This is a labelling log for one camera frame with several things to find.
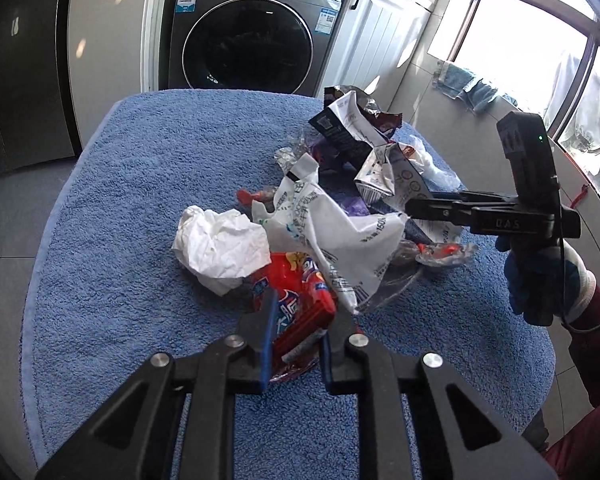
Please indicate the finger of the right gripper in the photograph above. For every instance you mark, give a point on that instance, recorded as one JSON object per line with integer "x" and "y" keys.
{"x": 460, "y": 194}
{"x": 438, "y": 209}

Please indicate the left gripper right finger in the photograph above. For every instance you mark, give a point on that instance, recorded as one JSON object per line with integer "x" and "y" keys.
{"x": 417, "y": 418}

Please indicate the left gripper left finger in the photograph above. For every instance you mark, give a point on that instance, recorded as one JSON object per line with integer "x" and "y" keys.
{"x": 174, "y": 417}

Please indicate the large white printed wrapper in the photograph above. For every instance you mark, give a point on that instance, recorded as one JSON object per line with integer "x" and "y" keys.
{"x": 353, "y": 253}

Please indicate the black white snack bag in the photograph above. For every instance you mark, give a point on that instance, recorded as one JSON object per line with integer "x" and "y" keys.
{"x": 347, "y": 131}

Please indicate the red snack bag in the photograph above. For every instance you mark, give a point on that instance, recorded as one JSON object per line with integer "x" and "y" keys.
{"x": 305, "y": 309}

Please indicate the white tissue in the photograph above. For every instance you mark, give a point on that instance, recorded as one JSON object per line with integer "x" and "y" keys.
{"x": 220, "y": 250}

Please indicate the purple plastic bag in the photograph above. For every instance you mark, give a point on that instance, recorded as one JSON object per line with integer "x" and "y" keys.
{"x": 354, "y": 206}

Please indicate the right forearm maroon sleeve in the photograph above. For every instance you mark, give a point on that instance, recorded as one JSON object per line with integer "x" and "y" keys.
{"x": 577, "y": 455}

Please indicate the right hand blue glove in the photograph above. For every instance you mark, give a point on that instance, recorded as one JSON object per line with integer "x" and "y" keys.
{"x": 546, "y": 283}

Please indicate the clear red wrapper right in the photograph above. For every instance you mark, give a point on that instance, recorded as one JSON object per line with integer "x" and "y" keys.
{"x": 434, "y": 256}

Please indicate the brown foil snack wrapper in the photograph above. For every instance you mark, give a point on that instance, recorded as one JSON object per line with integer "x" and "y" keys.
{"x": 386, "y": 123}

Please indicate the blue cloth on ledge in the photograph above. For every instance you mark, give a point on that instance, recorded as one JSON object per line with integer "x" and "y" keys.
{"x": 475, "y": 92}

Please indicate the blue terry towel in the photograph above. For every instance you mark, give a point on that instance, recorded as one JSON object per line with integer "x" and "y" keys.
{"x": 107, "y": 292}

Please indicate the clear red candy wrapper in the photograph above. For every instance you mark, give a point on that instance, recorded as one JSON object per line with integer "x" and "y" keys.
{"x": 264, "y": 196}

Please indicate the white cabinet door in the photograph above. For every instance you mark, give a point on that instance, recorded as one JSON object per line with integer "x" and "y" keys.
{"x": 377, "y": 40}

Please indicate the dark grey washing machine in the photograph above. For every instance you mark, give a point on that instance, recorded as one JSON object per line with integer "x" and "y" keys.
{"x": 278, "y": 46}

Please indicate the dark refrigerator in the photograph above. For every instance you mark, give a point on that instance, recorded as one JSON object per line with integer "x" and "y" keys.
{"x": 37, "y": 120}

